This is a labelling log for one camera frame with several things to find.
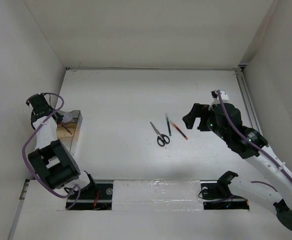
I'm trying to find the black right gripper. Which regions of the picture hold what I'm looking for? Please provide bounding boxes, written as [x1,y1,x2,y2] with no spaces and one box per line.
[182,102,229,142]

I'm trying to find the clear paper clip jar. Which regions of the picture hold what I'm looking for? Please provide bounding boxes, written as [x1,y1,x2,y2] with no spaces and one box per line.
[62,112,73,124]

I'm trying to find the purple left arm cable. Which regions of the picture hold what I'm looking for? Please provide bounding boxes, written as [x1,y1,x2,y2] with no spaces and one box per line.
[22,92,81,210]

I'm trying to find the clear smoky organizer tray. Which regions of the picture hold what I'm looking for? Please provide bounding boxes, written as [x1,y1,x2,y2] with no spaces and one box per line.
[56,110,83,156]

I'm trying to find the green pen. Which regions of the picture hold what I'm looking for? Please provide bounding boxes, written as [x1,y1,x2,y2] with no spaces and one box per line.
[165,113,172,137]

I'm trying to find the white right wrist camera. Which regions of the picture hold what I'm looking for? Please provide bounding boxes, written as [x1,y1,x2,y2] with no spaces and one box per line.
[208,89,230,110]

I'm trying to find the black handled scissors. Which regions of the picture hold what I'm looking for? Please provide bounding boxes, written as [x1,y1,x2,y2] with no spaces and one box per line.
[150,122,170,147]

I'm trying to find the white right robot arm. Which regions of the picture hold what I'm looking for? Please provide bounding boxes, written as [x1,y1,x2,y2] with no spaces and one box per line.
[182,103,292,231]

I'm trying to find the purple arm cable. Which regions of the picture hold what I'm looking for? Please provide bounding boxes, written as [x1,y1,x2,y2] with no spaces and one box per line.
[210,89,292,203]
[22,92,81,210]

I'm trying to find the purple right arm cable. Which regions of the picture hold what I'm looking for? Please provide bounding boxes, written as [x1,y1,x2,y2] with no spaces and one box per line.
[210,89,292,203]

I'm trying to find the red orange pen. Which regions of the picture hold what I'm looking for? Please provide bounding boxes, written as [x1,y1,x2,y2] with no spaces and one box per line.
[169,120,189,140]

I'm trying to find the aluminium rail right side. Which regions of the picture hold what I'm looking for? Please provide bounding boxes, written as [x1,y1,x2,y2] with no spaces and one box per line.
[234,65,262,134]

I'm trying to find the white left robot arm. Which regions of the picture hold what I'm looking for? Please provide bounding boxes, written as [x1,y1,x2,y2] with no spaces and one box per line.
[22,92,98,199]

